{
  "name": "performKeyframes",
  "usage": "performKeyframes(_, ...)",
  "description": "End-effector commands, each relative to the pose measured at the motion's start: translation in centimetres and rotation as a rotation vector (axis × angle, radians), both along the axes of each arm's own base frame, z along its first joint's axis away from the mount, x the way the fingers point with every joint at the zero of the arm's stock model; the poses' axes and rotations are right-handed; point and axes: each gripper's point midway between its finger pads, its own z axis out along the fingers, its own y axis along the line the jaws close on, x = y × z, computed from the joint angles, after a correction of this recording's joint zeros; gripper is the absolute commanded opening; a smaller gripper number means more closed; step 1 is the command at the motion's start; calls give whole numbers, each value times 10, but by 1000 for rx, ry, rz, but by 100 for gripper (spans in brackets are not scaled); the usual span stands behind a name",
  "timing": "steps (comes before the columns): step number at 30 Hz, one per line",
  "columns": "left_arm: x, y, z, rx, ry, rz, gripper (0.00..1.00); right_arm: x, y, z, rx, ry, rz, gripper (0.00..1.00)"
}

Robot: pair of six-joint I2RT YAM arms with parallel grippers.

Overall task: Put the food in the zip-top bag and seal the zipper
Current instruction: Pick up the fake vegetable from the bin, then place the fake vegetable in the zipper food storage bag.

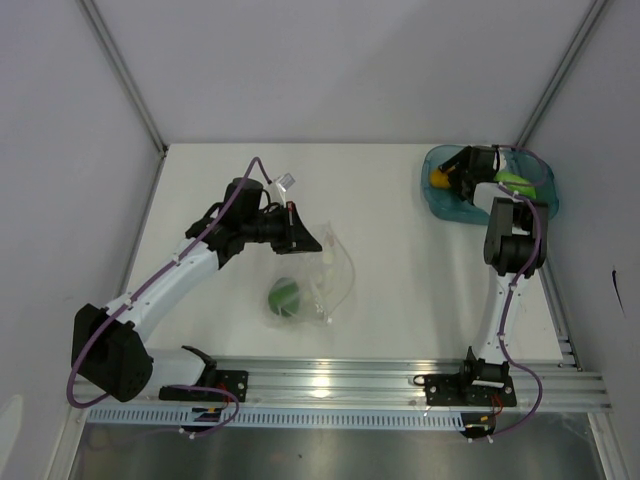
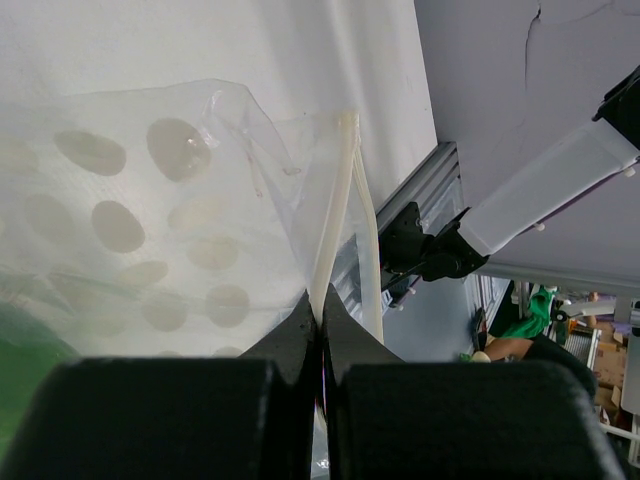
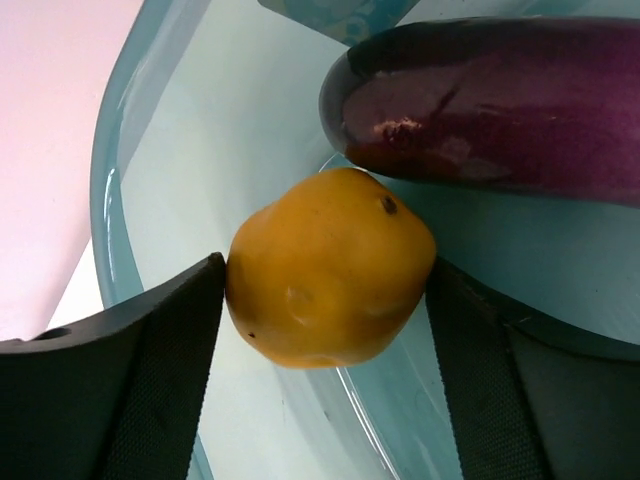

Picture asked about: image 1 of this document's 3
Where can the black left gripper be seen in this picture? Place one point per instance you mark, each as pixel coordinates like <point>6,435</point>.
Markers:
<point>295,237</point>

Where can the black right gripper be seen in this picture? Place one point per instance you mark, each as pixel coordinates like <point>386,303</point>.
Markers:
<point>462,158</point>

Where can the yellow toy pepper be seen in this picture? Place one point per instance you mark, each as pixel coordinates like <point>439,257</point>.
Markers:
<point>439,180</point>

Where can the green toy pea pod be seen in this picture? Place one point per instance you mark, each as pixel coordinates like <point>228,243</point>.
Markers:
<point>516,184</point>

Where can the clear zip top bag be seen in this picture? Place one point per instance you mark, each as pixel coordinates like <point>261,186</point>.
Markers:
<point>326,279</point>

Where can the green toy pepper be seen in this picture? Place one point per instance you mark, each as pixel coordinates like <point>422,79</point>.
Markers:
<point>284,297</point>

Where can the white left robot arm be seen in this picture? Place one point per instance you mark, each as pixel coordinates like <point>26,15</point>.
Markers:
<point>419,281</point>

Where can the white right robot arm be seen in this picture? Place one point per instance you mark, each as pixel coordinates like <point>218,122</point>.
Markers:
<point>514,249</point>

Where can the teal plastic bin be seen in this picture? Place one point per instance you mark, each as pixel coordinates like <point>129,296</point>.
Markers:
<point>446,205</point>

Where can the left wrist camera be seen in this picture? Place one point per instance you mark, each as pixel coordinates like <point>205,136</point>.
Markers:
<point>279,187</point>

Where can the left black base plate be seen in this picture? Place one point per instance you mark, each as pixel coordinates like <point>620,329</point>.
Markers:
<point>211,387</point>

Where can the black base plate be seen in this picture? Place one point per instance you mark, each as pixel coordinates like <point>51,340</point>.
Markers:
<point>448,390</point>
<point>211,387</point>

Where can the right aluminium frame post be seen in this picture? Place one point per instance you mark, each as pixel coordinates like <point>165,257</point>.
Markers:
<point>572,53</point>

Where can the aluminium frame post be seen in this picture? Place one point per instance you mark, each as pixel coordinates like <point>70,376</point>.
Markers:
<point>572,53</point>
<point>118,65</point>

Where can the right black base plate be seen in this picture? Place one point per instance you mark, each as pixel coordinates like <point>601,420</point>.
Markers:
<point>448,390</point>

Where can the white slotted cable duct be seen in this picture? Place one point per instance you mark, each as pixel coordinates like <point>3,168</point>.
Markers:
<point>412,420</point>

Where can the aluminium mounting rail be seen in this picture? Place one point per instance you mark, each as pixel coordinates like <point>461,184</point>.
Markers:
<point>388,385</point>

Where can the left aluminium frame post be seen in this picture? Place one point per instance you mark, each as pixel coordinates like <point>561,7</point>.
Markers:
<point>118,65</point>

